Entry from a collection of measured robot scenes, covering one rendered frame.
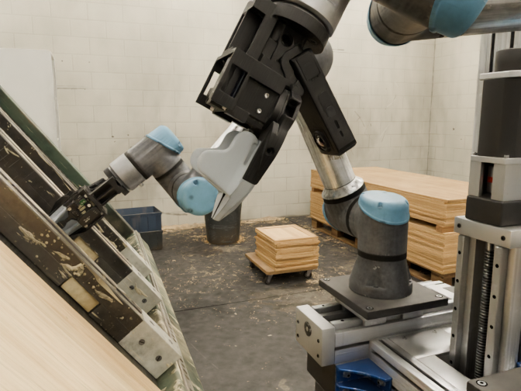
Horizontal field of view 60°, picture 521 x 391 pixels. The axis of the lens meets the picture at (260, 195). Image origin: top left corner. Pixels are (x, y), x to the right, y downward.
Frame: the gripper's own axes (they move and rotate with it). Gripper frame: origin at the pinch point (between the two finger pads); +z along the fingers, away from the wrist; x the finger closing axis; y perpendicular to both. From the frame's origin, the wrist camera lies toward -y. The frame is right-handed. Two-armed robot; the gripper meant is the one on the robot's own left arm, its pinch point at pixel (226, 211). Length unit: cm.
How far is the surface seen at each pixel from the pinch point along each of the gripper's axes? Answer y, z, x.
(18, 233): 18, 23, -50
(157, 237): -94, 85, -454
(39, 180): 21, 18, -83
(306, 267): -195, 33, -309
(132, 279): -12, 33, -83
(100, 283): 1, 27, -50
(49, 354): 7.0, 29.4, -20.5
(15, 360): 11.0, 27.6, -13.4
